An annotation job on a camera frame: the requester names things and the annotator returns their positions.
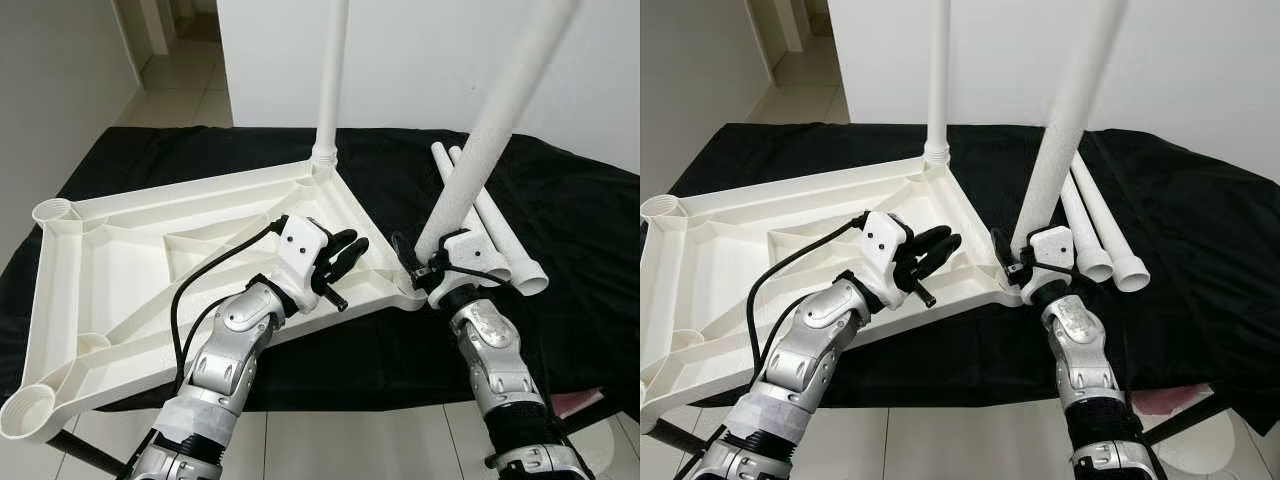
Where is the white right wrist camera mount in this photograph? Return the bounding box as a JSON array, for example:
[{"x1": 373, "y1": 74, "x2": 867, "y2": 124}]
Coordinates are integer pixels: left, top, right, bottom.
[
  {"x1": 438, "y1": 228, "x2": 513, "y2": 293},
  {"x1": 1018, "y1": 225, "x2": 1076, "y2": 296}
]

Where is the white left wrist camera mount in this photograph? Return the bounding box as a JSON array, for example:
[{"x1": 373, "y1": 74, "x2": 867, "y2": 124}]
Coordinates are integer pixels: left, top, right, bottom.
[
  {"x1": 862, "y1": 210, "x2": 916, "y2": 301},
  {"x1": 275, "y1": 215, "x2": 331, "y2": 306}
]

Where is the large pink towel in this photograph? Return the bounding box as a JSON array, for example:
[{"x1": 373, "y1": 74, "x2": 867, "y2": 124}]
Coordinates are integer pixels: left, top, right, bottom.
[
  {"x1": 550, "y1": 392, "x2": 606, "y2": 416},
  {"x1": 1145, "y1": 385, "x2": 1216, "y2": 416}
]

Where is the black metal table leg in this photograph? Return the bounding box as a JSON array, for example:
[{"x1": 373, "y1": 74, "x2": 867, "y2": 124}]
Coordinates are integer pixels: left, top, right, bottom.
[
  {"x1": 555, "y1": 393, "x2": 621, "y2": 446},
  {"x1": 45, "y1": 428, "x2": 131, "y2": 477},
  {"x1": 1140, "y1": 395, "x2": 1229, "y2": 446},
  {"x1": 650, "y1": 418, "x2": 713, "y2": 459}
]

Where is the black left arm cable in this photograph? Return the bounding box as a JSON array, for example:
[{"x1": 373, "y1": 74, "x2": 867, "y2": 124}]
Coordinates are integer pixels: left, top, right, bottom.
[
  {"x1": 745, "y1": 212, "x2": 871, "y2": 391},
  {"x1": 168, "y1": 215, "x2": 291, "y2": 396}
]

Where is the white plastic table top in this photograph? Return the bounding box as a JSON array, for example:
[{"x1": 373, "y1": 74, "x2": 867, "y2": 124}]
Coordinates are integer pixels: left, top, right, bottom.
[
  {"x1": 640, "y1": 148, "x2": 1031, "y2": 436},
  {"x1": 0, "y1": 150, "x2": 431, "y2": 443}
]

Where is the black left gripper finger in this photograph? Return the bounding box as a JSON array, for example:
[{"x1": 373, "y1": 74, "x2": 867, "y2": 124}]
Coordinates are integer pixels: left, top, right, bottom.
[
  {"x1": 908, "y1": 226, "x2": 951, "y2": 262},
  {"x1": 336, "y1": 239, "x2": 371, "y2": 286},
  {"x1": 322, "y1": 229, "x2": 358, "y2": 266},
  {"x1": 921, "y1": 234, "x2": 963, "y2": 282}
]

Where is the white plastic table leg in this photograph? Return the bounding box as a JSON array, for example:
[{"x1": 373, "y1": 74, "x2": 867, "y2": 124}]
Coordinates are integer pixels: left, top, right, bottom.
[
  {"x1": 1058, "y1": 170, "x2": 1114, "y2": 284},
  {"x1": 925, "y1": 0, "x2": 953, "y2": 163},
  {"x1": 448, "y1": 147, "x2": 550, "y2": 297},
  {"x1": 1010, "y1": 0, "x2": 1131, "y2": 256},
  {"x1": 413, "y1": 0, "x2": 584, "y2": 263},
  {"x1": 1072, "y1": 150, "x2": 1152, "y2": 293},
  {"x1": 430, "y1": 143, "x2": 516, "y2": 286},
  {"x1": 312, "y1": 0, "x2": 351, "y2": 166}
]

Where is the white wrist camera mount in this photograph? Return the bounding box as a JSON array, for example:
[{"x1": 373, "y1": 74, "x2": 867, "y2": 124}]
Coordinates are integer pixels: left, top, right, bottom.
[
  {"x1": 438, "y1": 228, "x2": 513, "y2": 293},
  {"x1": 1018, "y1": 225, "x2": 1076, "y2": 296},
  {"x1": 862, "y1": 210, "x2": 916, "y2": 301},
  {"x1": 275, "y1": 215, "x2": 331, "y2": 306}
]

